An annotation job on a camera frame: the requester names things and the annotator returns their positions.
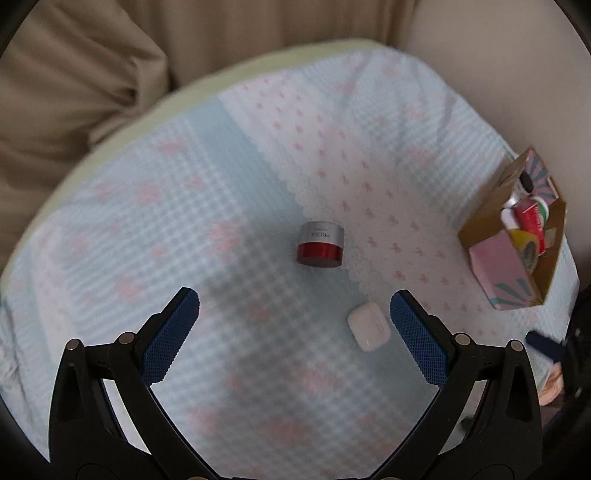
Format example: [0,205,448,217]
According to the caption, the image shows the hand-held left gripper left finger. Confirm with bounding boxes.
[48,287,218,480]

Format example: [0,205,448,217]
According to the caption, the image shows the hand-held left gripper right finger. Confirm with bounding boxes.
[389,290,544,480]

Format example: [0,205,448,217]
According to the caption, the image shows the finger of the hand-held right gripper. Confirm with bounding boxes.
[526,330,568,361]

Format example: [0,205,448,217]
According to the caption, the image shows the white earbuds case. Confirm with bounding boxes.
[347,302,389,353]

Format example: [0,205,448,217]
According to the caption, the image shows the cardboard box with pink print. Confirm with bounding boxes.
[458,147,568,311]

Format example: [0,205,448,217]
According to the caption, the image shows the yellow tape roll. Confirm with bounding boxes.
[508,229,546,274]

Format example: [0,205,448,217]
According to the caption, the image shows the red rectangular box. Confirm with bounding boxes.
[513,198,548,234]

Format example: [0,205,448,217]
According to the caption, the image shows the red and silver jar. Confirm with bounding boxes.
[296,221,345,269]

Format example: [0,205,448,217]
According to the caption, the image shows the green jar with white lid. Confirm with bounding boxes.
[532,196,553,227]

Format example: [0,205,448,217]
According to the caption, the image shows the person's right hand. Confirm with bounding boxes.
[539,367,565,407]

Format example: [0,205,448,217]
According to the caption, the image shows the light blue checked blanket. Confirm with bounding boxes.
[0,46,581,468]

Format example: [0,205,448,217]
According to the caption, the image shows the beige curtain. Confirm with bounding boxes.
[0,0,178,238]
[115,0,428,88]

